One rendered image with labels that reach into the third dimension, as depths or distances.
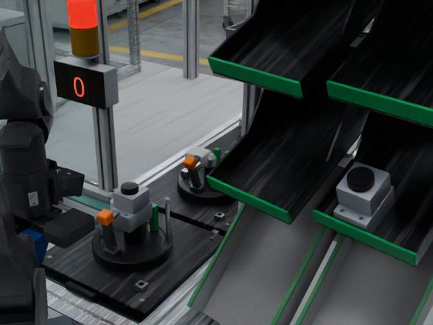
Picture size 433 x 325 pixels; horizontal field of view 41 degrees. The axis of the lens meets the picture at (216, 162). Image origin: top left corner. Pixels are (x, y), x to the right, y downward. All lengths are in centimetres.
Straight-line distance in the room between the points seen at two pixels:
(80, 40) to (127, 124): 76
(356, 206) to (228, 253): 26
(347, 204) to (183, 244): 44
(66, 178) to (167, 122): 100
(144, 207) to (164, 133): 76
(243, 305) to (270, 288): 5
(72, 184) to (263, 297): 31
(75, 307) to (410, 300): 50
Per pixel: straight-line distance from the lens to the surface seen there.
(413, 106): 59
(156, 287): 95
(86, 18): 106
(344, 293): 81
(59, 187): 81
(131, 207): 96
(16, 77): 68
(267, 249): 84
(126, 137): 171
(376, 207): 67
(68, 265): 101
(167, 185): 122
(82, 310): 94
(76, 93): 111
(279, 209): 69
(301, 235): 83
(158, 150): 162
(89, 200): 123
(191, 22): 212
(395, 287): 80
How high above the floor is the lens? 157
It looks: 27 degrees down
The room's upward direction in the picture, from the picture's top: 1 degrees clockwise
